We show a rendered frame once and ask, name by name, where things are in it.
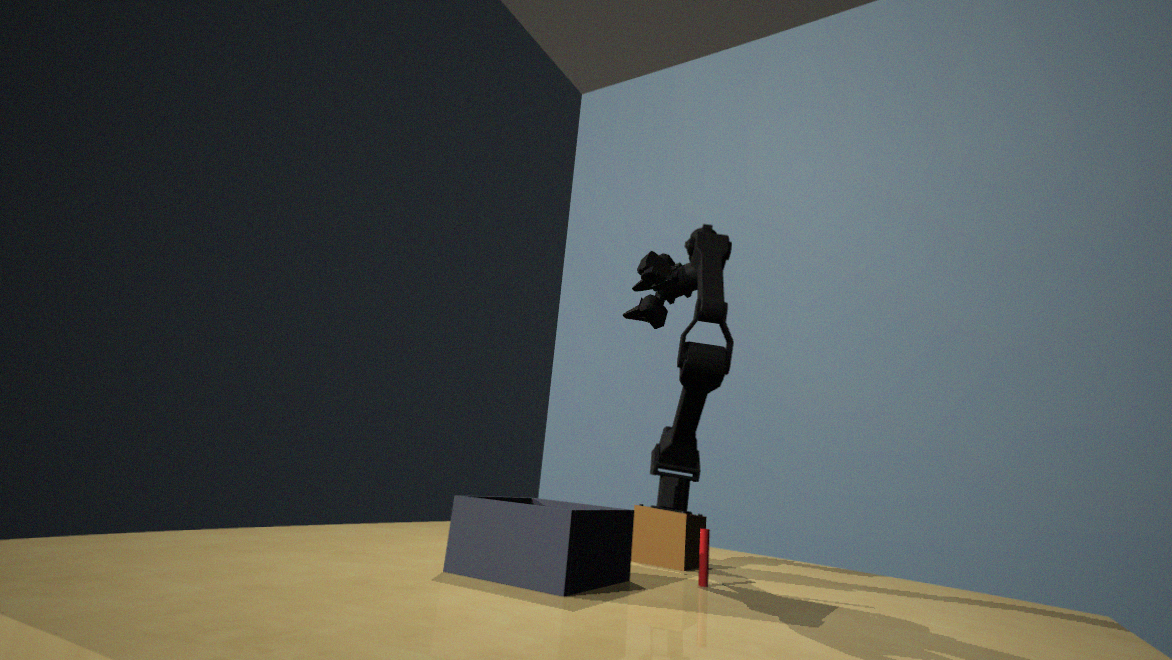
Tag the dark red peg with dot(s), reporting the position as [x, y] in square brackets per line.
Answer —
[703, 572]

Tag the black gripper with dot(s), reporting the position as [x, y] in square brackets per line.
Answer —
[651, 308]

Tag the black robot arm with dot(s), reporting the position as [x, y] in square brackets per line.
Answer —
[702, 366]

